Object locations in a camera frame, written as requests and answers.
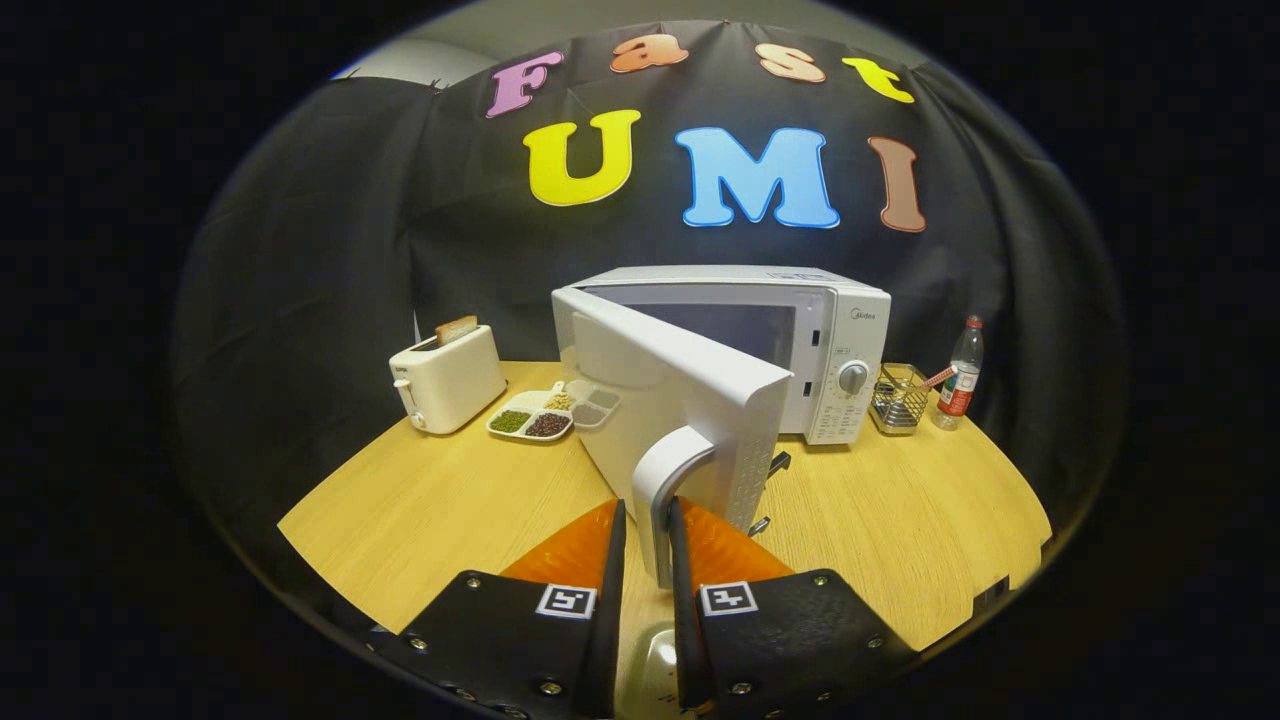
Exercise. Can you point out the white microwave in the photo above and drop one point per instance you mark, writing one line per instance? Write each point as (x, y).
(700, 400)

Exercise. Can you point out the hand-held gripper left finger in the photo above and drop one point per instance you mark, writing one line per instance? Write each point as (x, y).
(612, 600)

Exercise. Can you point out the black backdrop cloth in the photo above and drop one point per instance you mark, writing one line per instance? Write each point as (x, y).
(300, 250)

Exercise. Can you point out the pale rectangular tray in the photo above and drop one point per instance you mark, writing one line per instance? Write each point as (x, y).
(655, 660)

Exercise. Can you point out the white divided bean dish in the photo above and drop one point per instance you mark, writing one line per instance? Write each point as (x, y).
(530, 420)

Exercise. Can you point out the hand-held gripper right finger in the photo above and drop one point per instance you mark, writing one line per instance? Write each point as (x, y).
(682, 600)

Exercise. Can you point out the pink stick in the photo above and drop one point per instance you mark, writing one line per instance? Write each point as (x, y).
(940, 377)

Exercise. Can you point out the white toaster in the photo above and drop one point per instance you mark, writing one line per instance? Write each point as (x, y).
(450, 385)

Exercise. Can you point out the brown toast slice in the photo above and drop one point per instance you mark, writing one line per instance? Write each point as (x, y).
(457, 330)

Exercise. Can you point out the clear plastic water bottle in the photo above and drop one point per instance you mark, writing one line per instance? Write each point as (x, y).
(960, 385)

